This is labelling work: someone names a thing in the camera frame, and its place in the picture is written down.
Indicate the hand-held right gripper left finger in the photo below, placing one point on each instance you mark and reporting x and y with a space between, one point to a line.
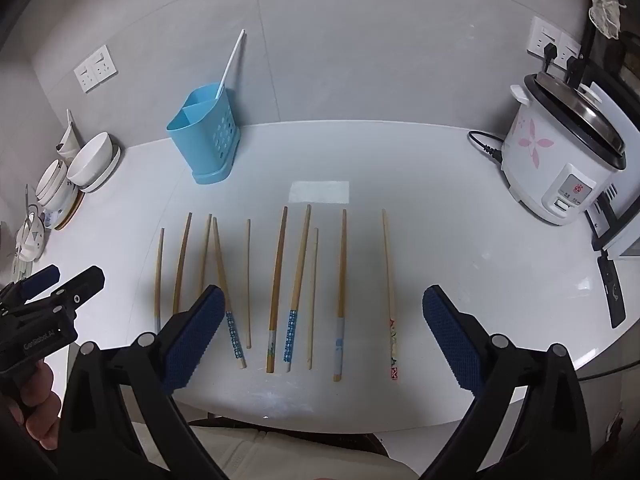
192 340

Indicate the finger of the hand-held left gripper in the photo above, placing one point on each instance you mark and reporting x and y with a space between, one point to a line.
42 277
80 285

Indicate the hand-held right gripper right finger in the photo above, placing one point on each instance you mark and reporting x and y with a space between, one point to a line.
450 345

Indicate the wooden chopstick blue pattern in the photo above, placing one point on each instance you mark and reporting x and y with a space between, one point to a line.
225 270
298 285

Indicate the plain thin wooden chopstick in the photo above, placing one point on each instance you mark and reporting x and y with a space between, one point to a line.
313 300

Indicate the blue plastic utensil holder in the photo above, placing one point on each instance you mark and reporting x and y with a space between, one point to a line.
205 150

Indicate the person's left hand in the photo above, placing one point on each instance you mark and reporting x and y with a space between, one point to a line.
40 405

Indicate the white blue patterned dish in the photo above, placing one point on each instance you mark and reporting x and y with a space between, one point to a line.
30 235

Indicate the blue white patterned plate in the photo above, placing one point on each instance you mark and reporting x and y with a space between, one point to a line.
55 217

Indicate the white bowl dark rim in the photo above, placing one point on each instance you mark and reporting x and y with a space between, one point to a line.
52 175
57 200

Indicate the large white bowl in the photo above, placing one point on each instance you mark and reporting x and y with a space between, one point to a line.
90 160

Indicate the person's beige trousers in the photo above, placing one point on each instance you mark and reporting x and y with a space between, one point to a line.
260 455

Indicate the white tall cup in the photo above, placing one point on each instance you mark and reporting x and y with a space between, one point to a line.
67 140

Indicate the black remote control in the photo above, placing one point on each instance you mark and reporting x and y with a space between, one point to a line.
612 295

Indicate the white rice cooker pink flowers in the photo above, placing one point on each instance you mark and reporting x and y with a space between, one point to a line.
540 160

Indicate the white plastic stick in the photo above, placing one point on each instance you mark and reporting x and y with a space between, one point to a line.
231 62

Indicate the black power plug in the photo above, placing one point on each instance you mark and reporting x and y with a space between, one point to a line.
575 67
550 54

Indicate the dark shelf rack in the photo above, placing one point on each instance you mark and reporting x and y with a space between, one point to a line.
627 60

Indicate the beige mesh cloth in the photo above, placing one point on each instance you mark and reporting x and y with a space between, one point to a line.
605 10

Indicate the white wall switch socket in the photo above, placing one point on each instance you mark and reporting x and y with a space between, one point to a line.
106 62
86 76

